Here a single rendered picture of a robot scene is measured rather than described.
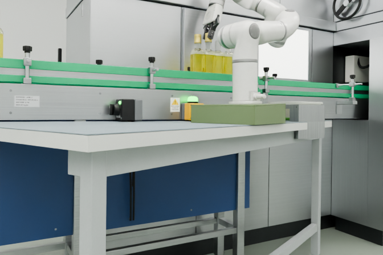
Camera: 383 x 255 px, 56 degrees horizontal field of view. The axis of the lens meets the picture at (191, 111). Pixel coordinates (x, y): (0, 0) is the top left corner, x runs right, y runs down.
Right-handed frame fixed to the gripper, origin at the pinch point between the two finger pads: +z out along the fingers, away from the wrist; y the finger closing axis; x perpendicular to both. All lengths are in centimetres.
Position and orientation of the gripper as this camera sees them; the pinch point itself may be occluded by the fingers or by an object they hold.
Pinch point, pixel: (208, 35)
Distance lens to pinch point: 179.7
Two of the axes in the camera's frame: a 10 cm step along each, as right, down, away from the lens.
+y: 4.8, 0.1, -8.8
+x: 8.4, 2.7, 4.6
